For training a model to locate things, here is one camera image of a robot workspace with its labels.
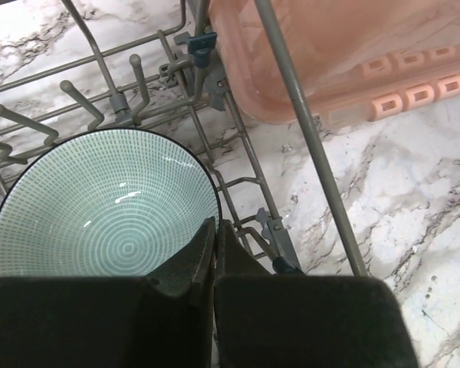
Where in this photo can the grey wire dish rack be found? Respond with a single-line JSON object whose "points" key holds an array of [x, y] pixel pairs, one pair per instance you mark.
{"points": [[157, 84]]}

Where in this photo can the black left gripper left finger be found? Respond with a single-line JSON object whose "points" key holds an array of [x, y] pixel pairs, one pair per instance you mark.
{"points": [[163, 319]]}

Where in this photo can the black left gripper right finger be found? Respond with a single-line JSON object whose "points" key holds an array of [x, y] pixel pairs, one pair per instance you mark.
{"points": [[295, 320]]}

